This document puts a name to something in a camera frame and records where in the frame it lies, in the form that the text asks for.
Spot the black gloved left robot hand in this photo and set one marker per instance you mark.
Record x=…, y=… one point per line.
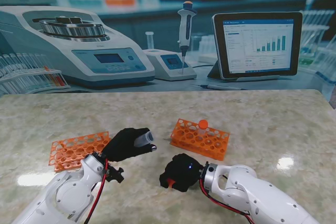
x=119, y=146

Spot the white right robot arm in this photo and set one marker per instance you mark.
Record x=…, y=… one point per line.
x=252, y=195

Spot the orange round tube cap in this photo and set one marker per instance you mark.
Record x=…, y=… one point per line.
x=203, y=124
x=170, y=182

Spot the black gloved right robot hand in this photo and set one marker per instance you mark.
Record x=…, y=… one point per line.
x=183, y=171

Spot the clear plastic test tube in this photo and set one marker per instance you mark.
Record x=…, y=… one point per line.
x=201, y=132
x=144, y=138

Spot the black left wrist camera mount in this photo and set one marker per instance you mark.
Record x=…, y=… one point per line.
x=115, y=174

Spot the orange test tube rack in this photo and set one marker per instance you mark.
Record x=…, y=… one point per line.
x=189, y=142
x=76, y=148

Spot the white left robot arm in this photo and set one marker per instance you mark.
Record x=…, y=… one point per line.
x=65, y=195

